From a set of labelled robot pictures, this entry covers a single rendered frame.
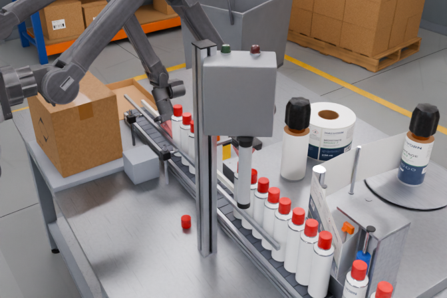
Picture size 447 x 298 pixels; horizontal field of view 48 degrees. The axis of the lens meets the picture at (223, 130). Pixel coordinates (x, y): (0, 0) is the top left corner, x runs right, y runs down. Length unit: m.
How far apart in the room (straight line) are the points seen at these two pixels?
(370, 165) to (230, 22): 2.25
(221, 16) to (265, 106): 2.67
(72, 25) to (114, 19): 3.99
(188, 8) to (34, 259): 1.89
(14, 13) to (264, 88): 0.81
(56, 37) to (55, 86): 4.03
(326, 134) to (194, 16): 0.74
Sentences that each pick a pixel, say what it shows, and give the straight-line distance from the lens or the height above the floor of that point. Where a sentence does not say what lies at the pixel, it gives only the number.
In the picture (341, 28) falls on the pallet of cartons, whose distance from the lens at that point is 4.97.
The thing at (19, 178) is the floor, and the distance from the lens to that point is 3.49.
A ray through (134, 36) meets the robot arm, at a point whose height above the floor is 1.31.
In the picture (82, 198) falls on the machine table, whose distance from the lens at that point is 1.82.
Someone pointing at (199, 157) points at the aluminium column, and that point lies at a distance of 1.33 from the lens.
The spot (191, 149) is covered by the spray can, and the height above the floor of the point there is 0.99.
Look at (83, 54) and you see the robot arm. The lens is 1.20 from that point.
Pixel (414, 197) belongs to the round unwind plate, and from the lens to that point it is 1.78.
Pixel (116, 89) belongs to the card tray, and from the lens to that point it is 2.52.
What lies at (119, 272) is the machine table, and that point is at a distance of 1.54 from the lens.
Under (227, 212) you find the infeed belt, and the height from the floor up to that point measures 0.88.
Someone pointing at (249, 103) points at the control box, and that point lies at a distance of 1.18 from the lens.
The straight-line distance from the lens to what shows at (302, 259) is 1.36.
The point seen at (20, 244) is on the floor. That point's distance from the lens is 2.99.
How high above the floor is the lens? 1.93
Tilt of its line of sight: 31 degrees down
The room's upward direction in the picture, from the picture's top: straight up
